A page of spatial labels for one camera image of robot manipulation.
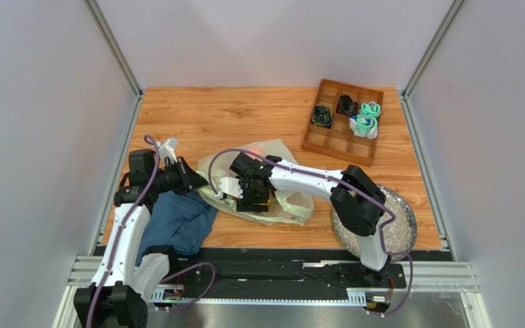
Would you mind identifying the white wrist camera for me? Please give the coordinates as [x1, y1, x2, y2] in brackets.
[216, 177, 243, 199]
[158, 137, 179, 167]

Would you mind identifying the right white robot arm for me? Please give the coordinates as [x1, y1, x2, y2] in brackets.
[216, 151, 391, 279]

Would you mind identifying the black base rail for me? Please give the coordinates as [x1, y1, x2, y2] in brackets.
[152, 248, 407, 311]

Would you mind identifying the speckled ceramic plate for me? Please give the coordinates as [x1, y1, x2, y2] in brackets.
[331, 184, 418, 258]

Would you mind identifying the white teal rolled sock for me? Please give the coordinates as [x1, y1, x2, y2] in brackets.
[349, 115, 379, 140]

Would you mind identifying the translucent yellowish plastic bag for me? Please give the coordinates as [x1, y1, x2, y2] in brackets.
[196, 138, 314, 227]

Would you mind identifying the fake orange fruit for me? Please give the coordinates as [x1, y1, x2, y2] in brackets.
[245, 145, 265, 156]

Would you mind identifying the blue cloth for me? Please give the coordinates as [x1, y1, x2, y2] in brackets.
[135, 191, 218, 265]

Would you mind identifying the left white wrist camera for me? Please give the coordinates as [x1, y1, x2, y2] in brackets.
[158, 137, 179, 167]

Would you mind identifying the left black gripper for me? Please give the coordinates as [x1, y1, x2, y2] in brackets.
[149, 156, 209, 196]

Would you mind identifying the black rolled sock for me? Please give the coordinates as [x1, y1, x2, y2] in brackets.
[336, 94, 359, 117]

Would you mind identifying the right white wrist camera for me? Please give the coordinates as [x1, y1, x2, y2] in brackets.
[216, 177, 243, 199]

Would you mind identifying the mint green rolled sock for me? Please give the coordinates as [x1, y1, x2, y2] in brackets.
[358, 101, 381, 120]

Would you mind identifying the dark blue striped sock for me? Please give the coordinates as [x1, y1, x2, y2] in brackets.
[310, 105, 334, 128]

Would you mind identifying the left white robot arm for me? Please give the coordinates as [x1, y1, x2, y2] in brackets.
[73, 149, 207, 327]

